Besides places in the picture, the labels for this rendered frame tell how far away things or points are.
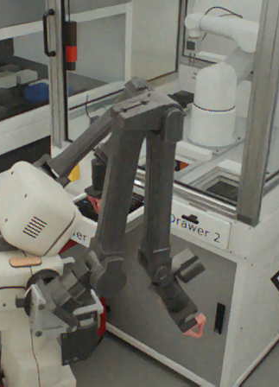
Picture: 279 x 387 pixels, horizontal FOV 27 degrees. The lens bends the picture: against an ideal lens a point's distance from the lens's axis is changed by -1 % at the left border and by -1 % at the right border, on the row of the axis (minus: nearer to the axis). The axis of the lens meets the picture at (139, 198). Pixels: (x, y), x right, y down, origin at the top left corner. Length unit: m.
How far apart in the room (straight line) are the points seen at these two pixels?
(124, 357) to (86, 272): 1.62
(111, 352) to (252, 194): 1.22
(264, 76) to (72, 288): 0.94
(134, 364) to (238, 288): 0.80
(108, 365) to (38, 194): 1.62
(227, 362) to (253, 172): 0.88
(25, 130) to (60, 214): 1.64
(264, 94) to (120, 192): 0.81
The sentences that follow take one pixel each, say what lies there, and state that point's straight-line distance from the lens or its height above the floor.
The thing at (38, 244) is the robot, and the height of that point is 1.26.
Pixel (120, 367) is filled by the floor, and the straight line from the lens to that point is 2.81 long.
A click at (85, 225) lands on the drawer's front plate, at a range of 2.08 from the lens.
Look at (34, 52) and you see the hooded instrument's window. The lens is 2.90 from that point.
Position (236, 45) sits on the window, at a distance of 1.91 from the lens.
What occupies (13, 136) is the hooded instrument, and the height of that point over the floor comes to 0.87.
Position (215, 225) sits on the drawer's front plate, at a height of 0.90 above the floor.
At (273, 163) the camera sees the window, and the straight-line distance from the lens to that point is 2.07.
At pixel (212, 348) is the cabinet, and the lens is 2.51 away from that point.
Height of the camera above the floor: 2.02
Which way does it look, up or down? 29 degrees down
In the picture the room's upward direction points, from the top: 2 degrees clockwise
